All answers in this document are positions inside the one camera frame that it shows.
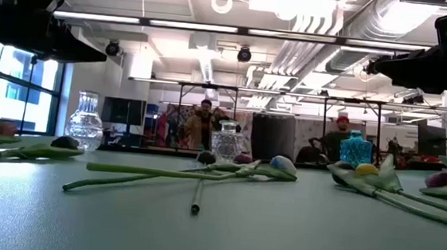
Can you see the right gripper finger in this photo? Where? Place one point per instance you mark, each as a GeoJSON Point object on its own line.
{"type": "Point", "coordinates": [416, 62]}
{"type": "Point", "coordinates": [418, 81]}

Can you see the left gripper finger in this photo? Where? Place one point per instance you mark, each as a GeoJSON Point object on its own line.
{"type": "Point", "coordinates": [73, 56]}
{"type": "Point", "coordinates": [76, 43]}

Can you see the black artificial tulip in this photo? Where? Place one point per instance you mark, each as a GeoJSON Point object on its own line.
{"type": "Point", "coordinates": [355, 182]}
{"type": "Point", "coordinates": [206, 157]}

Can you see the white artificial tulip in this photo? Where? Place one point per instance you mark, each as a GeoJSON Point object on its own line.
{"type": "Point", "coordinates": [283, 164]}

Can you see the black monitor on arm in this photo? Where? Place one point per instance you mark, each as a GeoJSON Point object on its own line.
{"type": "Point", "coordinates": [432, 140]}

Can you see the clear bulbous glass vase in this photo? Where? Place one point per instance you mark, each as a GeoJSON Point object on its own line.
{"type": "Point", "coordinates": [84, 130]}

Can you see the blue glass vase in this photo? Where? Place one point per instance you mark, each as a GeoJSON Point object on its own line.
{"type": "Point", "coordinates": [355, 151]}

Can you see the clear squat glass vase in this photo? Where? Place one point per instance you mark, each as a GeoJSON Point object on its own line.
{"type": "Point", "coordinates": [227, 143]}

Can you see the black ceiling spotlight cluster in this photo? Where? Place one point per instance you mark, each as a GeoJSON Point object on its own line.
{"type": "Point", "coordinates": [369, 68]}
{"type": "Point", "coordinates": [413, 99]}

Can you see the round black ceiling lamp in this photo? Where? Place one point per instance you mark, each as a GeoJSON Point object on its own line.
{"type": "Point", "coordinates": [244, 55]}
{"type": "Point", "coordinates": [112, 48]}

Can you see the black tripod stand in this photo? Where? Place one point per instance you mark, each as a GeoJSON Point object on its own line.
{"type": "Point", "coordinates": [33, 60]}

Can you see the black monitor on stand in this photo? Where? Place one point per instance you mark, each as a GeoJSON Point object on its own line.
{"type": "Point", "coordinates": [123, 111]}

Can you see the large black-framed window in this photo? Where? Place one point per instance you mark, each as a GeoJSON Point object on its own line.
{"type": "Point", "coordinates": [9, 100]}

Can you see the blue storage bin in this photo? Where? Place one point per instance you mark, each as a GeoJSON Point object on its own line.
{"type": "Point", "coordinates": [153, 108]}

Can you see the person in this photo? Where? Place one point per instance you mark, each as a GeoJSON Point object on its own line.
{"type": "Point", "coordinates": [203, 127]}
{"type": "Point", "coordinates": [332, 143]}

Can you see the black office chair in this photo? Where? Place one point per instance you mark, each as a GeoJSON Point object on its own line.
{"type": "Point", "coordinates": [305, 154]}

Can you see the black partition panel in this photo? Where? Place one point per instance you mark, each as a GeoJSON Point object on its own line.
{"type": "Point", "coordinates": [272, 137]}

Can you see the black overhead beam with lights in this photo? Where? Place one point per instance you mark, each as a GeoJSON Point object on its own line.
{"type": "Point", "coordinates": [243, 31]}

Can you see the colourful wall art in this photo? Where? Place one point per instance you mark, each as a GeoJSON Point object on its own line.
{"type": "Point", "coordinates": [171, 127]}

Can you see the black background rig frame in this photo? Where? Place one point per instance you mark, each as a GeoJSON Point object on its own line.
{"type": "Point", "coordinates": [210, 86]}

